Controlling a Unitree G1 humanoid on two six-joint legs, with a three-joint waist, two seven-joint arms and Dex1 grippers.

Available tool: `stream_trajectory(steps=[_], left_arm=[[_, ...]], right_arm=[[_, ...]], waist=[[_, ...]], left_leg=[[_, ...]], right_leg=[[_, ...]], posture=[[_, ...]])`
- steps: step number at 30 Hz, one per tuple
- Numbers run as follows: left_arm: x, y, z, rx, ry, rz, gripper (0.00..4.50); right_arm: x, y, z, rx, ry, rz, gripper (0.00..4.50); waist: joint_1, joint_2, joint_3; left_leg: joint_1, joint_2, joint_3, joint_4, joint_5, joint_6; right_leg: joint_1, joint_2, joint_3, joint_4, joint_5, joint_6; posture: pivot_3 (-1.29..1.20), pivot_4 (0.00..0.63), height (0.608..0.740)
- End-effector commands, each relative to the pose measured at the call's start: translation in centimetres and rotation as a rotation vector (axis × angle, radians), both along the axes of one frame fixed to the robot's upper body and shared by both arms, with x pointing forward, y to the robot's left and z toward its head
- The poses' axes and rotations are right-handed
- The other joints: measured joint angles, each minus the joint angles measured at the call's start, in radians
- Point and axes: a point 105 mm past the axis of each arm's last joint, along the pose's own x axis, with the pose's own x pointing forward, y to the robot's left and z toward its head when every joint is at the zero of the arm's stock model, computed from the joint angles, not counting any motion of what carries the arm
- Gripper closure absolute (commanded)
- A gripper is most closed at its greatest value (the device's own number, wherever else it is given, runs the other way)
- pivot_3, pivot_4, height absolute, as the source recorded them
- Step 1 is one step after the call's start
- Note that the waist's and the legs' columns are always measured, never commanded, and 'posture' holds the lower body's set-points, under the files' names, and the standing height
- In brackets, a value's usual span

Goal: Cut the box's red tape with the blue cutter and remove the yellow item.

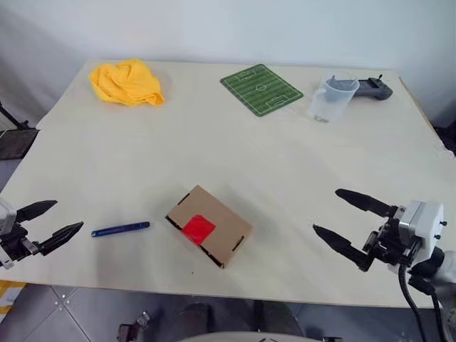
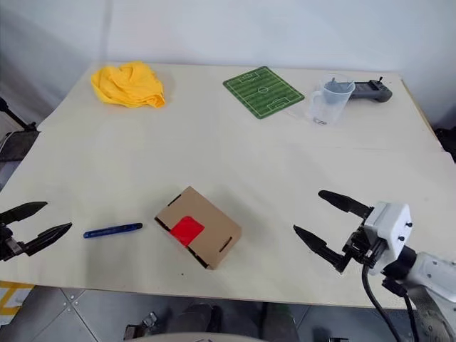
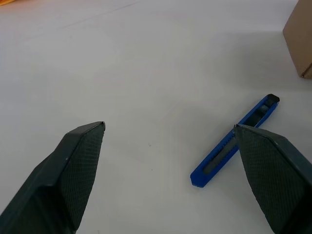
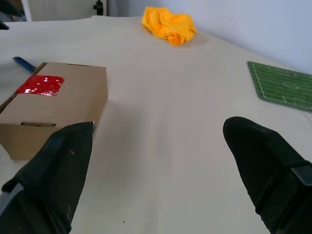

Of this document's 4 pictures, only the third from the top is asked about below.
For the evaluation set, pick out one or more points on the brown cardboard box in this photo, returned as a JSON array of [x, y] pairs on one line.
[[299, 36]]

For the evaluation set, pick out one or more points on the yellow cloth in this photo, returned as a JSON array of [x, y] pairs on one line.
[[7, 1]]

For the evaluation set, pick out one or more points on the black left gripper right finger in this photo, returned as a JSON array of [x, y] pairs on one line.
[[273, 175]]

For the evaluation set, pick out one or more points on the blue utility knife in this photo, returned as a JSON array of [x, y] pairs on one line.
[[200, 179]]

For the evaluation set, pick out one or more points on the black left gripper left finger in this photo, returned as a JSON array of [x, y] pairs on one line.
[[61, 175]]

